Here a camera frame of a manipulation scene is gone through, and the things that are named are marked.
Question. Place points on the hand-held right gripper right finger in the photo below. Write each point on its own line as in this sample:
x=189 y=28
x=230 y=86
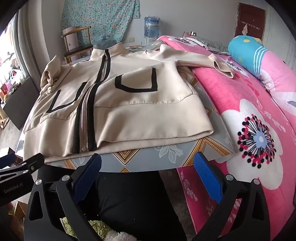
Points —
x=208 y=176

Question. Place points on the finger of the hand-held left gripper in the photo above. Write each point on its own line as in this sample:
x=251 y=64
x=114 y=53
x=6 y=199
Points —
x=5 y=160
x=27 y=165

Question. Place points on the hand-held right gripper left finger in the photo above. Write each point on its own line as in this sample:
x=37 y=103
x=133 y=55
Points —
x=89 y=171

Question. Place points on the beige zip jacket black trim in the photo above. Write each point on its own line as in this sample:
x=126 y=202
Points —
x=138 y=104

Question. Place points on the open cardboard box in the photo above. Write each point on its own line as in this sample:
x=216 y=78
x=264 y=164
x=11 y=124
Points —
x=18 y=210

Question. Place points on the fruit print tablecloth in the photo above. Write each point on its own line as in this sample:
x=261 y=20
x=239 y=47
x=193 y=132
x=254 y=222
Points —
x=143 y=160

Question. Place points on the green and white fuzzy garment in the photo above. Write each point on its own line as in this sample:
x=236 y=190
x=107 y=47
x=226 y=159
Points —
x=101 y=229

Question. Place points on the person's black pants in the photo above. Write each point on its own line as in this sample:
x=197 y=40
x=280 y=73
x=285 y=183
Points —
x=138 y=204

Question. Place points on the dark grey panel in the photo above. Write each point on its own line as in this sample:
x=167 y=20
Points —
x=20 y=102

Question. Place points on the pink flower blanket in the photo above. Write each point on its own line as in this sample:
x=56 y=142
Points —
x=231 y=104

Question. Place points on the pile of assorted goods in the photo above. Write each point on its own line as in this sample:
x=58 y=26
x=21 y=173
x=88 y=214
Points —
x=10 y=78

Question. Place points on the wooden chair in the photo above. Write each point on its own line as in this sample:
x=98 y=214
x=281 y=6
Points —
x=78 y=49

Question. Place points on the empty clear water jug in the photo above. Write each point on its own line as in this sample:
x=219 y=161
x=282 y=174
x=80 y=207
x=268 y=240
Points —
x=106 y=43

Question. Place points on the grey lace cloth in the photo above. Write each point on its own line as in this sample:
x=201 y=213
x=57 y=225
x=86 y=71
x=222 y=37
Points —
x=212 y=45

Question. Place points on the blue pink pillow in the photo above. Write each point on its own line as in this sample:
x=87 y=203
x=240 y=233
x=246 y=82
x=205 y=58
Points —
x=242 y=48

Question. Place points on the white box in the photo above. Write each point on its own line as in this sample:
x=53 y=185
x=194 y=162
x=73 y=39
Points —
x=70 y=37

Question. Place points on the beige hanging item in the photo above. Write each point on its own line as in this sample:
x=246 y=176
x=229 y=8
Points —
x=245 y=29

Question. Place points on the teal floral curtain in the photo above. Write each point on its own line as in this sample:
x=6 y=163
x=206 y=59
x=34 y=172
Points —
x=99 y=18

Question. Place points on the blue water bottle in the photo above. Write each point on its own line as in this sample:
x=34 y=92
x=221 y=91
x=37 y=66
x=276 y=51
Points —
x=151 y=25

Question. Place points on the dark red door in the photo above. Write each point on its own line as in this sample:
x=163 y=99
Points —
x=251 y=14

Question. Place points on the white wall socket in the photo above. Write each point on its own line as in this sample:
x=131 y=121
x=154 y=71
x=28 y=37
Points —
x=130 y=39

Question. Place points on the wall hook rack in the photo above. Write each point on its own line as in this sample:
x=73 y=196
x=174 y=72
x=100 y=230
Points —
x=253 y=24

